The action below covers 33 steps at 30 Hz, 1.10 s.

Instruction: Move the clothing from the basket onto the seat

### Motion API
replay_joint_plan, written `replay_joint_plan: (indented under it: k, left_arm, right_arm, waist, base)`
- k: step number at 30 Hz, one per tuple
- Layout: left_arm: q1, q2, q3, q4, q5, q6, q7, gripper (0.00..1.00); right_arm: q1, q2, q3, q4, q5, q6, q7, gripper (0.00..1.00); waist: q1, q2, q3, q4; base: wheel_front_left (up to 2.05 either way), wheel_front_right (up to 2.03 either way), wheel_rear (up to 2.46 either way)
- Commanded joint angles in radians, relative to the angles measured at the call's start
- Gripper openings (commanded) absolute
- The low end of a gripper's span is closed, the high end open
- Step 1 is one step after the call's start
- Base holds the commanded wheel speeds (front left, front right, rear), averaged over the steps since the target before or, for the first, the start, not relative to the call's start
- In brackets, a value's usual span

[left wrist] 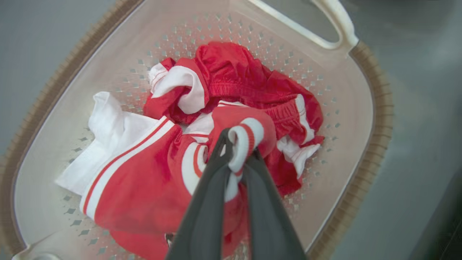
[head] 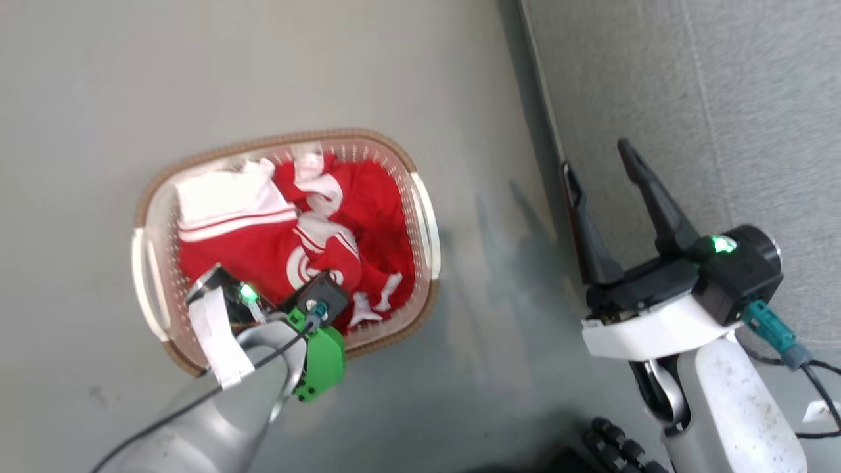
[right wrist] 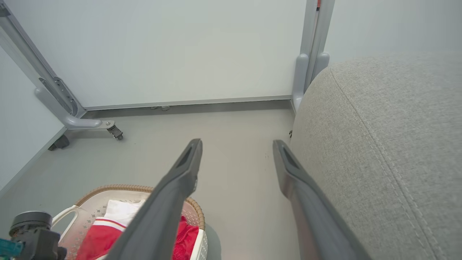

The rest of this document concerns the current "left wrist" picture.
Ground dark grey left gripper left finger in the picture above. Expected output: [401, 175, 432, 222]
[165, 127, 234, 260]

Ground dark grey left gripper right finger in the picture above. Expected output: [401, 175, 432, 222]
[241, 149, 308, 260]

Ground beige perforated plastic laundry basket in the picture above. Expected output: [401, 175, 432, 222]
[0, 0, 395, 260]

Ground red shorts with white trim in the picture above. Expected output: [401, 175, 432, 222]
[143, 42, 324, 197]

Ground red white striped jersey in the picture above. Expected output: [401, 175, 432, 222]
[55, 91, 278, 260]

